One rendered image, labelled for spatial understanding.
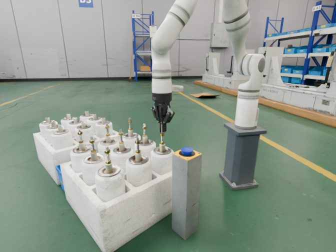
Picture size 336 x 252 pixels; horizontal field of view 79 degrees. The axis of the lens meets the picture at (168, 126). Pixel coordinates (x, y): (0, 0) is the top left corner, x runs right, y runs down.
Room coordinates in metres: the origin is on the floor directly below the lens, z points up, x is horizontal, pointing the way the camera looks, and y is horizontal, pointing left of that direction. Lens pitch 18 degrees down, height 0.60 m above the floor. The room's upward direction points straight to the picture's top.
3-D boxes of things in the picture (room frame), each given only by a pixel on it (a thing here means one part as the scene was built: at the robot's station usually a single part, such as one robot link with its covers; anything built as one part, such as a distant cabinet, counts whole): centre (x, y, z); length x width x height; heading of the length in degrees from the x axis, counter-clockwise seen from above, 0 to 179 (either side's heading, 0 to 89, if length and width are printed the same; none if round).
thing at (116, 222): (0.77, 0.19, 0.09); 0.39 x 0.39 x 0.18; 43
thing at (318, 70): (5.28, -3.90, 0.36); 0.50 x 0.38 x 0.21; 102
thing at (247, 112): (0.93, -0.37, 0.39); 0.09 x 0.09 x 0.17; 12
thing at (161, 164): (0.76, 0.02, 0.16); 0.10 x 0.10 x 0.18
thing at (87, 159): (0.68, 0.28, 0.25); 0.08 x 0.08 x 0.01
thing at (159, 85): (0.77, 0.01, 0.52); 0.11 x 0.09 x 0.06; 127
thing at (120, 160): (0.77, 0.19, 0.16); 0.10 x 0.10 x 0.18
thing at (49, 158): (1.16, 0.55, 0.09); 0.39 x 0.39 x 0.18; 44
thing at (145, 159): (0.68, 0.11, 0.25); 0.08 x 0.08 x 0.01
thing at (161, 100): (0.76, 0.02, 0.45); 0.08 x 0.08 x 0.09
